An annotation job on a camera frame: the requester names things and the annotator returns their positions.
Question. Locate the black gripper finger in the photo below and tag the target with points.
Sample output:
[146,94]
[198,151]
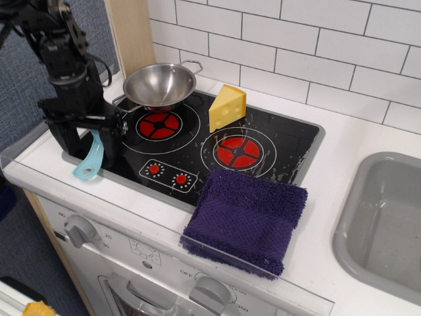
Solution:
[112,140]
[66,136]

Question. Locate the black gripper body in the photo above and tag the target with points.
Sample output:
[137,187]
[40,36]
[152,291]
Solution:
[82,106]

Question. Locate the light blue dish brush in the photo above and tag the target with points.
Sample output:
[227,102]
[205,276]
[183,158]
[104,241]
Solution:
[91,165]

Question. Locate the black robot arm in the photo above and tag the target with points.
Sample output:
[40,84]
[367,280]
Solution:
[59,43]

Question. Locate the left red stove button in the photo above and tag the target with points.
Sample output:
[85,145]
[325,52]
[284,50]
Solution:
[154,169]

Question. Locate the red stove button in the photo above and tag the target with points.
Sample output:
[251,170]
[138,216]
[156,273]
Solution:
[181,179]
[154,169]

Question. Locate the black toy stovetop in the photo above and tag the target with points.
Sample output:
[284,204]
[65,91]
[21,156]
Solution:
[262,144]

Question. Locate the stainless steel bowl pot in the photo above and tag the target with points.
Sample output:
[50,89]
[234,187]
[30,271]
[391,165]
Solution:
[160,87]

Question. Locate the right red stove button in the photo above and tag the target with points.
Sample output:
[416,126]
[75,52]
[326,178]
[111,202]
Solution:
[181,179]

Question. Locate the left grey oven knob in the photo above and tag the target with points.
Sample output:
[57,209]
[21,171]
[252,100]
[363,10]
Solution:
[79,230]

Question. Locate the grey oven knob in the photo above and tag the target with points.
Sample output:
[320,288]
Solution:
[79,230]
[210,294]

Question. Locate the yellow cheese wedge toy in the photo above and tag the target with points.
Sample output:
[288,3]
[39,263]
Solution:
[228,107]

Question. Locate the white toy oven front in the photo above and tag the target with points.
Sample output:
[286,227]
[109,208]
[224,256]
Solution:
[119,275]

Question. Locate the purple folded towel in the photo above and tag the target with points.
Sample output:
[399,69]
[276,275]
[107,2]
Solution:
[244,222]

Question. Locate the yellow black object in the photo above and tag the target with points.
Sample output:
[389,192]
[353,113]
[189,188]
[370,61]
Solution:
[38,309]

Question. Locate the right grey oven knob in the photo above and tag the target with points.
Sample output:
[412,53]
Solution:
[210,294]

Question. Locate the grey sink basin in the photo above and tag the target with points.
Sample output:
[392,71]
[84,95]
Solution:
[377,238]

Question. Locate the light wooden side post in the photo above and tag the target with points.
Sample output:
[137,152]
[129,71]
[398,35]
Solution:
[131,33]

